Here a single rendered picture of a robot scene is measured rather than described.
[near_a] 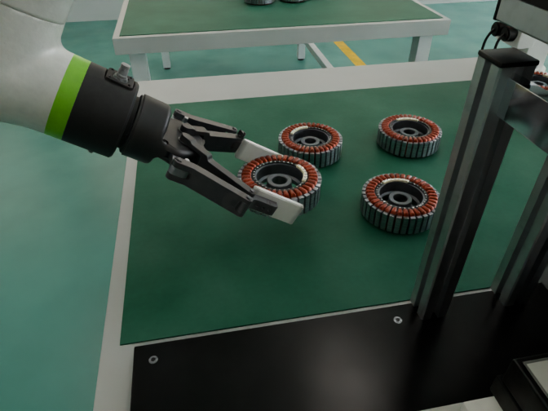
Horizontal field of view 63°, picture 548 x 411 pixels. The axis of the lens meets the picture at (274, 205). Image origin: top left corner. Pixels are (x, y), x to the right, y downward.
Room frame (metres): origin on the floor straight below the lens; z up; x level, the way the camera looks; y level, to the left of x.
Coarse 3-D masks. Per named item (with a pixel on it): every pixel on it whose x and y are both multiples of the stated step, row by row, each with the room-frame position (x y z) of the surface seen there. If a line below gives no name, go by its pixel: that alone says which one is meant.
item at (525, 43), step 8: (496, 24) 1.12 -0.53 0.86; (504, 24) 1.11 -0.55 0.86; (496, 32) 1.11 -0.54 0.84; (504, 32) 1.08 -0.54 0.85; (512, 32) 1.07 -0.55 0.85; (520, 32) 1.06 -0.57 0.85; (504, 40) 1.08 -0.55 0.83; (512, 40) 1.07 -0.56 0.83; (520, 40) 1.06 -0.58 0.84; (528, 40) 1.07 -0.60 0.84; (536, 40) 1.09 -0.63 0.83; (496, 48) 1.07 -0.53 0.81; (520, 48) 1.06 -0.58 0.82; (528, 48) 1.08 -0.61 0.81; (536, 48) 1.09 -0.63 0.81; (544, 48) 1.09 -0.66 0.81; (536, 56) 1.09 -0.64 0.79; (544, 56) 1.09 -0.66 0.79; (544, 72) 1.09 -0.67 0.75
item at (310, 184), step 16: (256, 160) 0.53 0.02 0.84; (272, 160) 0.53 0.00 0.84; (288, 160) 0.53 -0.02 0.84; (304, 160) 0.54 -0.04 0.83; (240, 176) 0.49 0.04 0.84; (256, 176) 0.50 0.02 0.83; (272, 176) 0.50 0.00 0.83; (288, 176) 0.50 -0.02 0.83; (304, 176) 0.49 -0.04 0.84; (320, 176) 0.50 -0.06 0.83; (288, 192) 0.46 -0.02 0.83; (304, 192) 0.46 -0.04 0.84; (304, 208) 0.45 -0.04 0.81
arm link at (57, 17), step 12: (0, 0) 0.42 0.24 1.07; (12, 0) 0.42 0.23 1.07; (24, 0) 0.43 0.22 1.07; (36, 0) 0.43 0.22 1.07; (48, 0) 0.44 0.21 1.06; (60, 0) 0.45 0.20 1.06; (72, 0) 0.47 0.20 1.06; (24, 12) 0.43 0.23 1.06; (36, 12) 0.43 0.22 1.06; (48, 12) 0.44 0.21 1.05; (60, 12) 0.46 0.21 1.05
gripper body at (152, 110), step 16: (144, 96) 0.48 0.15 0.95; (144, 112) 0.45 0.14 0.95; (160, 112) 0.46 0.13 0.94; (144, 128) 0.44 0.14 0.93; (160, 128) 0.44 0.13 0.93; (176, 128) 0.49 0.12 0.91; (128, 144) 0.43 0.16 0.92; (144, 144) 0.43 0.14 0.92; (160, 144) 0.44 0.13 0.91; (176, 144) 0.45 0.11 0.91; (144, 160) 0.44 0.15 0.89; (192, 160) 0.45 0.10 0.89
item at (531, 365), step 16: (512, 368) 0.16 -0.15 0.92; (528, 368) 0.16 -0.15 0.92; (544, 368) 0.16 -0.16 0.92; (496, 384) 0.16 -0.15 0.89; (512, 384) 0.15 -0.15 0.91; (528, 384) 0.15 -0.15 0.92; (544, 384) 0.14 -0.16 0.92; (480, 400) 0.16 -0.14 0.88; (496, 400) 0.16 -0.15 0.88; (512, 400) 0.15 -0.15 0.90; (528, 400) 0.14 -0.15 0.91; (544, 400) 0.13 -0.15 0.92
